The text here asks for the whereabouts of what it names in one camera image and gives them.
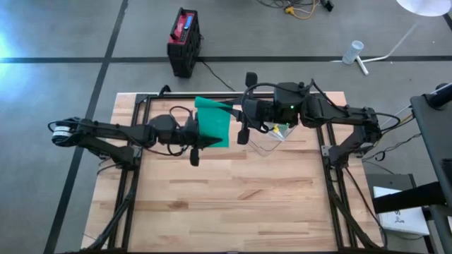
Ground red and black battery box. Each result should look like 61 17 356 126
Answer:
166 6 203 79

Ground yellow and black floor cables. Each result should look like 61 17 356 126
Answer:
256 0 335 20

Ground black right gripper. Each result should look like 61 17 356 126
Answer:
220 72 276 145

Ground green elastic band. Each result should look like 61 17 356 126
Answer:
194 96 234 148

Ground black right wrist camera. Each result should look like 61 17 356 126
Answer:
252 100 275 123

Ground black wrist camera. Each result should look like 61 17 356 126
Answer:
252 100 275 123
184 119 199 139

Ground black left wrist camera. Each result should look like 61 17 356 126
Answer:
184 119 199 139

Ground clear plastic bin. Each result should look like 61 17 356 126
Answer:
246 121 299 157

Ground black aluminium table frame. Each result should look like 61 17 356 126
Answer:
80 84 386 254

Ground white box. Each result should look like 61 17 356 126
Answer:
372 185 431 236

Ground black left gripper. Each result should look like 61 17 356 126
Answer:
176 116 224 167

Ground black power cable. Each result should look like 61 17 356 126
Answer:
200 60 237 92

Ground clear plastic bag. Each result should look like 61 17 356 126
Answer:
264 122 297 142

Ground white floor lamp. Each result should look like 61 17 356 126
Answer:
331 0 452 76

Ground grey metal cart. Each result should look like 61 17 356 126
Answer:
372 82 452 254

